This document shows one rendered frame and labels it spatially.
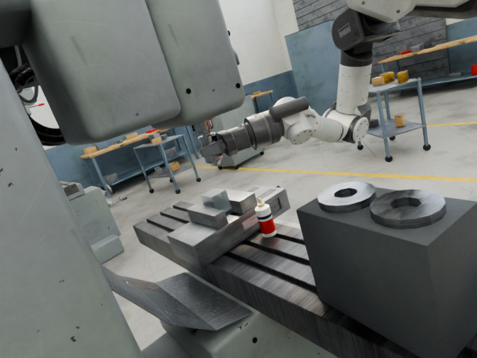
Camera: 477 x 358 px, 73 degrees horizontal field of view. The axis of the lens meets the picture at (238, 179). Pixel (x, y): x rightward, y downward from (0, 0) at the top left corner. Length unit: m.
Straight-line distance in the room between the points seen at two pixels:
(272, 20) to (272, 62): 1.22
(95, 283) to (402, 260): 0.41
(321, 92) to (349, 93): 5.81
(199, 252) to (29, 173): 0.48
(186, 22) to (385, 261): 0.57
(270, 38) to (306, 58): 3.72
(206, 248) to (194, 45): 0.48
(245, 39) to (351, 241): 9.39
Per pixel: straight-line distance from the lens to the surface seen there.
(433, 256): 0.43
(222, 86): 0.75
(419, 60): 8.56
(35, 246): 0.49
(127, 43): 0.65
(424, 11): 0.87
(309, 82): 6.89
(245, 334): 0.78
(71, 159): 7.30
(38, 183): 0.47
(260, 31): 10.22
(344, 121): 1.05
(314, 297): 0.66
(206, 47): 0.74
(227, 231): 0.87
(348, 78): 1.03
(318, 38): 6.77
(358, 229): 0.47
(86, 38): 0.63
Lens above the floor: 1.37
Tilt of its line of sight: 16 degrees down
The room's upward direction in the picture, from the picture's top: 17 degrees counter-clockwise
